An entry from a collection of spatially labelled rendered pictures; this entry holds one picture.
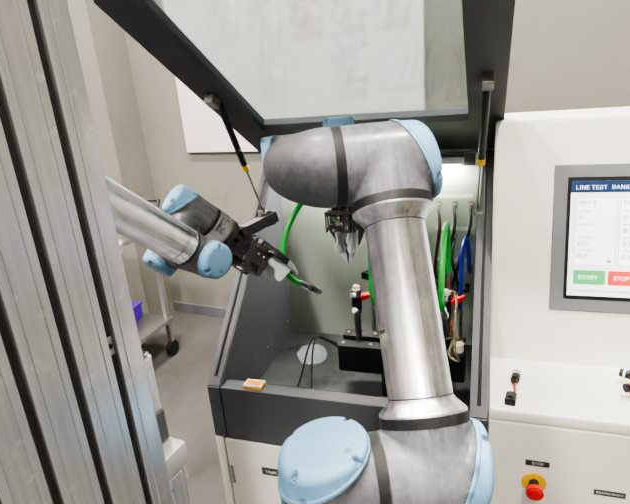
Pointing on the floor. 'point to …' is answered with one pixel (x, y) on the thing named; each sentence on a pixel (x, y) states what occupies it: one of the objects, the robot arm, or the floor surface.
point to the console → (514, 459)
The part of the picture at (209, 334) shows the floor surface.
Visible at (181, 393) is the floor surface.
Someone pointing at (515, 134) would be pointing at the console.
